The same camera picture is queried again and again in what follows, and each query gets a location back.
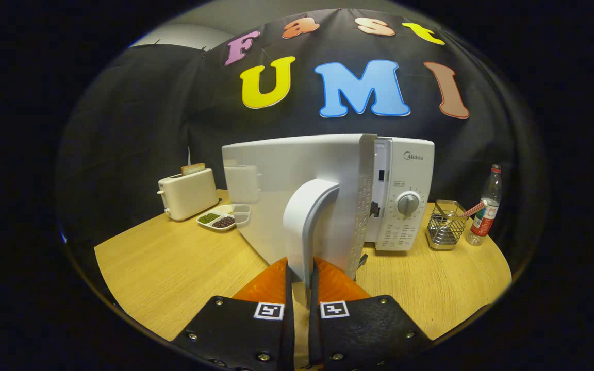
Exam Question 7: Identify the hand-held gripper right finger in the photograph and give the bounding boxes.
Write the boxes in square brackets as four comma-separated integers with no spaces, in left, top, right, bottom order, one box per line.
[308,257,432,371]

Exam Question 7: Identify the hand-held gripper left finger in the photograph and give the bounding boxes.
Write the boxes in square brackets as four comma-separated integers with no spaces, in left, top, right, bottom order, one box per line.
[173,257,295,371]

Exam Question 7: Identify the clear bottle with red label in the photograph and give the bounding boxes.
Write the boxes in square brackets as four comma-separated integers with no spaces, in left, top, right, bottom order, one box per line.
[466,164,503,246]

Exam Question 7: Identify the white microwave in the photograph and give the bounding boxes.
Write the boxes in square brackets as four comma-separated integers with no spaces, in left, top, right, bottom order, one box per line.
[222,134,436,310]

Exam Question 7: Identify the red striped straw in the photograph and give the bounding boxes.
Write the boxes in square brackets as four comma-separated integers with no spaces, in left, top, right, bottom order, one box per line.
[449,200,488,222]

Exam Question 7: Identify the metal wire utensil holder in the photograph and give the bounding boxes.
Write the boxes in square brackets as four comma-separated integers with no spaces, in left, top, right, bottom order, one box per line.
[426,200,468,251]

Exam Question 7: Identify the cream toaster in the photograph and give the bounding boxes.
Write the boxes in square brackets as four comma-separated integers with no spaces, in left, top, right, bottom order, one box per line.
[157,167,220,222]

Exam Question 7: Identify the divided white bean dish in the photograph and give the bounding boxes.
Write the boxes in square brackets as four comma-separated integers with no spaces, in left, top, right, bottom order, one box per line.
[196,204,251,231]

